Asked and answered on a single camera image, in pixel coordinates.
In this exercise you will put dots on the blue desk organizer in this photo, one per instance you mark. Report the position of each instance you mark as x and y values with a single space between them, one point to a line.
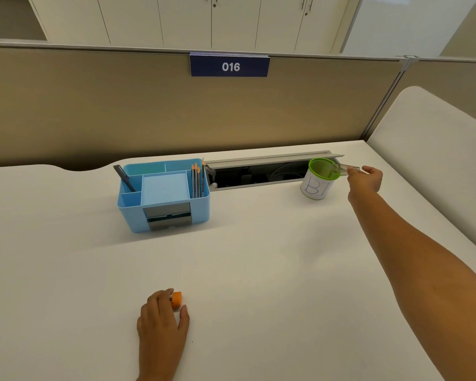
166 216

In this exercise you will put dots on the beige desk partition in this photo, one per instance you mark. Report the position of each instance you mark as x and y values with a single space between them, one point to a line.
142 111

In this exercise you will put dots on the person's left thumb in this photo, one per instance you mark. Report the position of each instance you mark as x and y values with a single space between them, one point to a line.
184 319

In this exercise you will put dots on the dark pencil with orange tip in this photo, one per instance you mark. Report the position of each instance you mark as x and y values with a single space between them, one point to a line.
199 183
196 181
192 182
202 176

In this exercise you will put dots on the grey organizer drawer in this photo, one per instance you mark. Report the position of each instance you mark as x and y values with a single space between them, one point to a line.
168 218

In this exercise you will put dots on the beige side partition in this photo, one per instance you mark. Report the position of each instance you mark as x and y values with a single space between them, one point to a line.
452 85

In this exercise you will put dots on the person's left hand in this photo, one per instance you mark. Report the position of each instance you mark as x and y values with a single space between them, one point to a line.
158 333

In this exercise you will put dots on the grey partition post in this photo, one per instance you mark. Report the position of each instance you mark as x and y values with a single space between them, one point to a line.
388 95

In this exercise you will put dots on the person's right forearm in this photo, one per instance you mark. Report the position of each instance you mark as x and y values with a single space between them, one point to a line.
420 265

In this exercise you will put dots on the clear plastic pen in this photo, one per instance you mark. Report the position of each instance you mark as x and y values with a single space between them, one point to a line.
346 168

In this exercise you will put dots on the person's right thumb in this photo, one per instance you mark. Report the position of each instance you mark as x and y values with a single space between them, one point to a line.
353 175

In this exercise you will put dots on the blue desk number sign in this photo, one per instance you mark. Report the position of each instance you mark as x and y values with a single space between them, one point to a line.
230 65

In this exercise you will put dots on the orange pencil sharpener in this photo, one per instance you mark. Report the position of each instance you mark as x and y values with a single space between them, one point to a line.
177 299

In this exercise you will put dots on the blue sticky note pad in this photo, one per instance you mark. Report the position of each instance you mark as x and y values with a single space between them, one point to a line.
164 188

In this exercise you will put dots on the white cup with green rim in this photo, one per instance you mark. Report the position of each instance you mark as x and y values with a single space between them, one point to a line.
317 186

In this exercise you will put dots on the person's right hand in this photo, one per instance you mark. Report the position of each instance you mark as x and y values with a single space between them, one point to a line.
364 182

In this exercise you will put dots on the white wall cabinet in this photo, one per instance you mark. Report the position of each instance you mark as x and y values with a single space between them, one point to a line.
190 19

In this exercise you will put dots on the grey pen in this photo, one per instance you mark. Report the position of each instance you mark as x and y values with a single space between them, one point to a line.
125 179

